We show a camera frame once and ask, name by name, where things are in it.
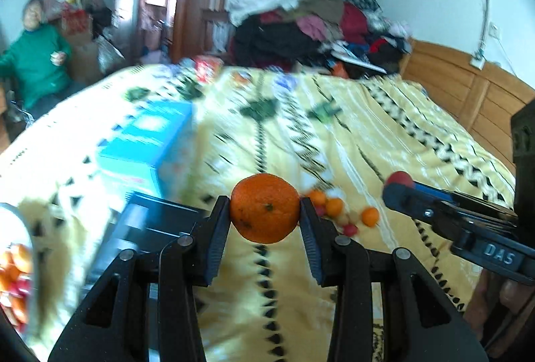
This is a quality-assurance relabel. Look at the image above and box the wooden headboard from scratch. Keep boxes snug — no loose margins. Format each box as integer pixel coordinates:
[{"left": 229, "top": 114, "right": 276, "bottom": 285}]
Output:
[{"left": 401, "top": 39, "right": 535, "bottom": 174}]

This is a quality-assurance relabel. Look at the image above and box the red snack packet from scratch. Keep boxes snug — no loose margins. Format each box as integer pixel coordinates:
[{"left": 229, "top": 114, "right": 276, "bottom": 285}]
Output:
[{"left": 193, "top": 55, "right": 223, "bottom": 83}]

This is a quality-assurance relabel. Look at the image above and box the red gift bag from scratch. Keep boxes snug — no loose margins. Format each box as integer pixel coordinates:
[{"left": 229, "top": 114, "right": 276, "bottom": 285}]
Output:
[{"left": 61, "top": 6, "right": 90, "bottom": 35}]

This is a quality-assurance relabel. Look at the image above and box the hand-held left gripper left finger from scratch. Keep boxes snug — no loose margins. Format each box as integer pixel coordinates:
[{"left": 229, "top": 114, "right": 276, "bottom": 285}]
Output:
[{"left": 48, "top": 195, "right": 231, "bottom": 362}]

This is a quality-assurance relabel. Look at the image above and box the blue and white packet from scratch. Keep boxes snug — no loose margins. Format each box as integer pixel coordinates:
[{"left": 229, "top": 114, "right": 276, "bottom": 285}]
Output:
[{"left": 274, "top": 75, "right": 298, "bottom": 93}]

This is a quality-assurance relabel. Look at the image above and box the pile of clothes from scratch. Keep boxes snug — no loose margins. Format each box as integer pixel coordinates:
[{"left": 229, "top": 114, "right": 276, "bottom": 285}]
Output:
[{"left": 228, "top": 0, "right": 414, "bottom": 74}]

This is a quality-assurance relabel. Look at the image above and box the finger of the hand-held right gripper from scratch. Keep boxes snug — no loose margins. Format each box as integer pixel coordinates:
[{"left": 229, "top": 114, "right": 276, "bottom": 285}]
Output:
[
  {"left": 382, "top": 182, "right": 474, "bottom": 240},
  {"left": 412, "top": 180, "right": 519, "bottom": 223}
]

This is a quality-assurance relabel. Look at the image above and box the person's right hand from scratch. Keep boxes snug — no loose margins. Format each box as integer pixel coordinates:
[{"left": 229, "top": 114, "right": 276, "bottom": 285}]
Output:
[{"left": 465, "top": 275, "right": 532, "bottom": 359}]

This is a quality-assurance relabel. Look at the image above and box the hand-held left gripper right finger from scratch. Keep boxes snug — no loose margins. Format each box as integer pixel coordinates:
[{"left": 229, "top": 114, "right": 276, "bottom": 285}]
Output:
[{"left": 298, "top": 197, "right": 490, "bottom": 362}]

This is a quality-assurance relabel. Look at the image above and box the red cherry tomato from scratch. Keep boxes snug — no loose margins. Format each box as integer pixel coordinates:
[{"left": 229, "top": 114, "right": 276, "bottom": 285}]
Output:
[{"left": 385, "top": 171, "right": 414, "bottom": 189}]

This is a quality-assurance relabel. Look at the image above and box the blue and green cardboard box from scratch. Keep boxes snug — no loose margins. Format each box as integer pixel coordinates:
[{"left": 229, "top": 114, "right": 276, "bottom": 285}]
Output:
[{"left": 95, "top": 100, "right": 194, "bottom": 197}]

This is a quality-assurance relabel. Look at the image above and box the black box with white icons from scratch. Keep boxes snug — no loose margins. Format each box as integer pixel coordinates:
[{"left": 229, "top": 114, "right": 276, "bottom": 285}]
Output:
[{"left": 84, "top": 191, "right": 210, "bottom": 350}]

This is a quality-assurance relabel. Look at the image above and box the large orange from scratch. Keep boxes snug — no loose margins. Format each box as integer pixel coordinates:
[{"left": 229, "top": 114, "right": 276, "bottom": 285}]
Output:
[{"left": 230, "top": 174, "right": 301, "bottom": 244}]

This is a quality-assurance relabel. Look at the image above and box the white plate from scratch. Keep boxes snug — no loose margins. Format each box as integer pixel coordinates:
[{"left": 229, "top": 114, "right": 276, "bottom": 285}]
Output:
[{"left": 0, "top": 202, "right": 41, "bottom": 338}]

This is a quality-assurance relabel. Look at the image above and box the wooden chair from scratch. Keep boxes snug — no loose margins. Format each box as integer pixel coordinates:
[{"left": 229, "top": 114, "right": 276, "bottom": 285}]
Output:
[{"left": 201, "top": 8, "right": 235, "bottom": 53}]

